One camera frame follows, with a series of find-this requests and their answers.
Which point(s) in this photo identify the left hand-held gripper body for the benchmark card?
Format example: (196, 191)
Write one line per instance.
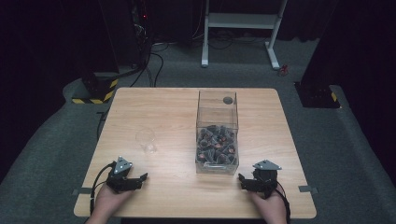
(120, 180)

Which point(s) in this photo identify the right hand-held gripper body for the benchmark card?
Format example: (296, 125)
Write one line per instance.
(264, 179)

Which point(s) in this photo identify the person's left hand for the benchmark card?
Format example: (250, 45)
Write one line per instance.
(109, 199)

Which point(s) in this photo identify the person's right hand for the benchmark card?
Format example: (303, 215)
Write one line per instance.
(271, 207)

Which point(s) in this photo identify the clear plastic cup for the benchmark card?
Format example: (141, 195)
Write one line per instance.
(146, 140)

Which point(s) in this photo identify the grey tape strip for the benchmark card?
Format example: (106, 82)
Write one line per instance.
(308, 188)
(81, 191)

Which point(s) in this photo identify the pile of dark cone pieces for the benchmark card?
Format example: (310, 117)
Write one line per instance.
(216, 144)

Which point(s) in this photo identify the clear plastic box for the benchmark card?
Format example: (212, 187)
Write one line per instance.
(217, 133)

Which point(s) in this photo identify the black yellow striped stand base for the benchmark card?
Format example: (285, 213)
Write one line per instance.
(98, 90)

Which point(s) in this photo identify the small red floor object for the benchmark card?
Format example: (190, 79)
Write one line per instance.
(282, 70)

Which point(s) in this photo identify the dark equipment rack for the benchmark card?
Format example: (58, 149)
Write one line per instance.
(140, 28)

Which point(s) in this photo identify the white metal stand frame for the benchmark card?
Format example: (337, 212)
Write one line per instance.
(239, 21)

